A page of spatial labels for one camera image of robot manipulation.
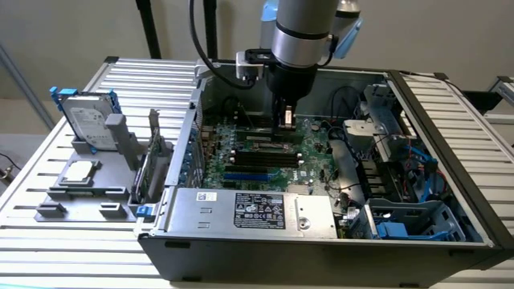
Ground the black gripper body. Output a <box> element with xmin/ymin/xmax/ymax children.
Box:
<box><xmin>265</xmin><ymin>63</ymin><xmax>319</xmax><ymax>105</ymax></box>

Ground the black expansion slot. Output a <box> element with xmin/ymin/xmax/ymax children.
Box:
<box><xmin>223</xmin><ymin>164</ymin><xmax>269</xmax><ymax>175</ymax></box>

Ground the metal drive cage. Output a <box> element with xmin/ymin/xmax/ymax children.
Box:
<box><xmin>341</xmin><ymin>83</ymin><xmax>416</xmax><ymax>165</ymax></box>

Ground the long blue expansion slot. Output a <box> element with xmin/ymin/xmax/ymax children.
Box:
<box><xmin>223</xmin><ymin>172</ymin><xmax>271</xmax><ymax>182</ymax></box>

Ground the grey disk bay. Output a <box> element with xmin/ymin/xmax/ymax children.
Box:
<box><xmin>349</xmin><ymin>197</ymin><xmax>470</xmax><ymax>242</ymax></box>

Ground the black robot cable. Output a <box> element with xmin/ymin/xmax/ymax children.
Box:
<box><xmin>188</xmin><ymin>0</ymin><xmax>259</xmax><ymax>90</ymax></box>

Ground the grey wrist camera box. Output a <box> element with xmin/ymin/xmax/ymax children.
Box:
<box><xmin>235</xmin><ymin>49</ymin><xmax>275</xmax><ymax>81</ymax></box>

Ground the green graphics card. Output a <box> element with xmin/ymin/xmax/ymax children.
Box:
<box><xmin>130</xmin><ymin>108</ymin><xmax>166</xmax><ymax>203</ymax></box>

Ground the black open PC case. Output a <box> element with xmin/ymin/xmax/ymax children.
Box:
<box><xmin>133</xmin><ymin>58</ymin><xmax>514</xmax><ymax>281</ymax></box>

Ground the thin black floor cable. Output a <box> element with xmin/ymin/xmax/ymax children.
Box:
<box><xmin>0</xmin><ymin>152</ymin><xmax>22</xmax><ymax>182</ymax></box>

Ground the silver power supply unit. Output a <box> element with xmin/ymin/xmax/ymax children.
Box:
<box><xmin>164</xmin><ymin>187</ymin><xmax>339</xmax><ymax>240</ymax></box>

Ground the black wire loop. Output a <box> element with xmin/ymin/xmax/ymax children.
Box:
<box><xmin>328</xmin><ymin>86</ymin><xmax>364</xmax><ymax>125</ymax></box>

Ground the black stand pole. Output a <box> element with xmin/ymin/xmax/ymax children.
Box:
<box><xmin>201</xmin><ymin>0</ymin><xmax>220</xmax><ymax>62</ymax></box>
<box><xmin>133</xmin><ymin>0</ymin><xmax>162</xmax><ymax>60</ymax></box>

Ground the grey parts rack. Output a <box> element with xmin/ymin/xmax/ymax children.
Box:
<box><xmin>34</xmin><ymin>113</ymin><xmax>174</xmax><ymax>223</ymax></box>

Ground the silver CPU chip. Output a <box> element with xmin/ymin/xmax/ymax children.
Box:
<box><xmin>64</xmin><ymin>160</ymin><xmax>100</xmax><ymax>183</ymax></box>

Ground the black fan shroud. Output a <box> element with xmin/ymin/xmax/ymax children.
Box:
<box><xmin>355</xmin><ymin>158</ymin><xmax>404</xmax><ymax>200</ymax></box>

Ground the green RAM stick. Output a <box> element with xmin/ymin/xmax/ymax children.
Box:
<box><xmin>236</xmin><ymin>128</ymin><xmax>304</xmax><ymax>144</ymax></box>

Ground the green motherboard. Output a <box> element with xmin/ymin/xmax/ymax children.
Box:
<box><xmin>199</xmin><ymin>114</ymin><xmax>359</xmax><ymax>198</ymax></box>

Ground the silver chipset heatsink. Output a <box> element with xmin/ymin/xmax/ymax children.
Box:
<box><xmin>285</xmin><ymin>184</ymin><xmax>313</xmax><ymax>197</ymax></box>

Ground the black RAM slot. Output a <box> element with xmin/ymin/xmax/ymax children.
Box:
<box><xmin>232</xmin><ymin>152</ymin><xmax>301</xmax><ymax>160</ymax></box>
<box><xmin>231</xmin><ymin>156</ymin><xmax>301</xmax><ymax>165</ymax></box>
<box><xmin>231</xmin><ymin>160</ymin><xmax>300</xmax><ymax>170</ymax></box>
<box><xmin>232</xmin><ymin>148</ymin><xmax>303</xmax><ymax>155</ymax></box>

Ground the hard disk with blue rails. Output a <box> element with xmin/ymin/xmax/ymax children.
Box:
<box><xmin>49</xmin><ymin>86</ymin><xmax>121</xmax><ymax>151</ymax></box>

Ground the blue SATA wire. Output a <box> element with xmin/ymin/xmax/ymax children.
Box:
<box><xmin>403</xmin><ymin>143</ymin><xmax>439</xmax><ymax>197</ymax></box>

